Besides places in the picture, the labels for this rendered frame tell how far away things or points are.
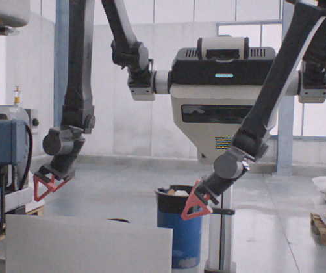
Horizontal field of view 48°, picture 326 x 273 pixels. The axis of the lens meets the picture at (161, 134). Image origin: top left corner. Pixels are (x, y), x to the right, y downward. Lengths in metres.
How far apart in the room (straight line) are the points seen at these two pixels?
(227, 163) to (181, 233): 2.39
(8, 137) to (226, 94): 0.77
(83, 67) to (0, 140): 0.32
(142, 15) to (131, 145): 3.29
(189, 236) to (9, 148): 2.62
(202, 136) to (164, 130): 7.76
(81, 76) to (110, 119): 8.57
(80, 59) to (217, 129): 0.61
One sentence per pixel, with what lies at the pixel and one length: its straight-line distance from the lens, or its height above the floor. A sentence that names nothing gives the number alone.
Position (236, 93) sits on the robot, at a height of 1.40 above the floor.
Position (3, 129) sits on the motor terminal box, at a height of 1.28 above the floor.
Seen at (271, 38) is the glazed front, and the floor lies 3.17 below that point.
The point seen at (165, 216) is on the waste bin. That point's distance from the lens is 3.21.
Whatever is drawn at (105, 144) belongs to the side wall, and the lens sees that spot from 9.60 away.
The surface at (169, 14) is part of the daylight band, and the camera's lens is 9.46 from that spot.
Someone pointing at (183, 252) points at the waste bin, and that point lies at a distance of 3.29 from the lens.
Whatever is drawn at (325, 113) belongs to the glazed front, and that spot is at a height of 1.45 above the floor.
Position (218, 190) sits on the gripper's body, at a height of 1.13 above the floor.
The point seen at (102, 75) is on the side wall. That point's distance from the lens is 9.66.
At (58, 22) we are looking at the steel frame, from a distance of 10.09.
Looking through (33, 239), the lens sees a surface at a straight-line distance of 1.13.
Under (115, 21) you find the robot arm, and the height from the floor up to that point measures 1.59.
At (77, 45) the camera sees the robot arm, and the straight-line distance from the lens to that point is 0.95.
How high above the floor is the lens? 1.32
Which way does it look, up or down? 3 degrees down
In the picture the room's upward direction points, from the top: 1 degrees clockwise
